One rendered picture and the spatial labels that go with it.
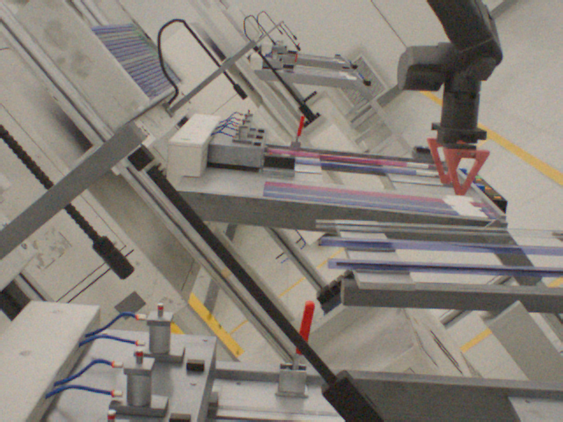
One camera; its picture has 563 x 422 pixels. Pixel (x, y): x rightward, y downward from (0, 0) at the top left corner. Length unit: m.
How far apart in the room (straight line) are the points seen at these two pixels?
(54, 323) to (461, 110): 0.68
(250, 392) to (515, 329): 0.46
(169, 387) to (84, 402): 0.08
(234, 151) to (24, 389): 1.30
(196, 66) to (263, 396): 4.40
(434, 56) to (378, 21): 7.08
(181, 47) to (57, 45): 3.46
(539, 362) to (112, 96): 1.04
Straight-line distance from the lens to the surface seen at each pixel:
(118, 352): 0.84
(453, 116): 1.22
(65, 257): 1.74
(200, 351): 0.84
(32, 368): 0.76
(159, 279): 1.71
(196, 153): 1.82
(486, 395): 0.95
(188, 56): 5.19
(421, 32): 8.33
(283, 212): 1.64
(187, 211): 0.51
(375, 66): 8.29
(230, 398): 0.88
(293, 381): 0.88
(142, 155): 0.50
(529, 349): 1.22
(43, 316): 0.88
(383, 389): 0.93
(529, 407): 0.94
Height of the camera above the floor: 1.34
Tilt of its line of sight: 11 degrees down
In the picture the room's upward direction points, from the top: 40 degrees counter-clockwise
